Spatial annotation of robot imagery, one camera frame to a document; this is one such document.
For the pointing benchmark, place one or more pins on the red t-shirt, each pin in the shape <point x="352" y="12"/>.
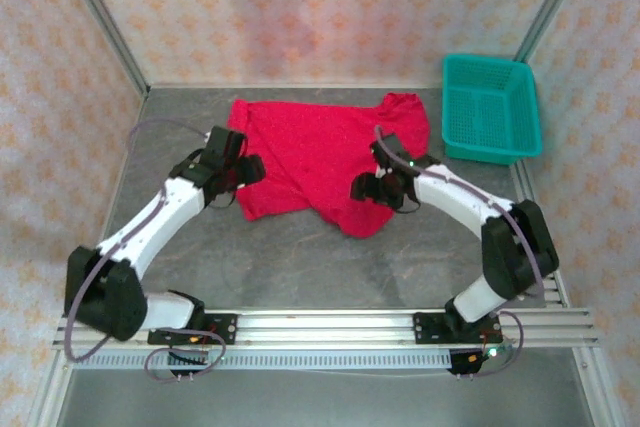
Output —
<point x="310" y="157"/>

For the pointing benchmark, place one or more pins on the teal plastic basket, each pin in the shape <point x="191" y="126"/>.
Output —
<point x="490" y="112"/>

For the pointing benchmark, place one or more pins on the black right controller board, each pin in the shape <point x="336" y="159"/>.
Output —
<point x="470" y="362"/>

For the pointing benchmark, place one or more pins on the aluminium side rail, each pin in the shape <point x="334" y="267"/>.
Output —
<point x="525" y="182"/>

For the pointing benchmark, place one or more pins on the long aluminium base rail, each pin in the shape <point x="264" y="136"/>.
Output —
<point x="325" y="329"/>

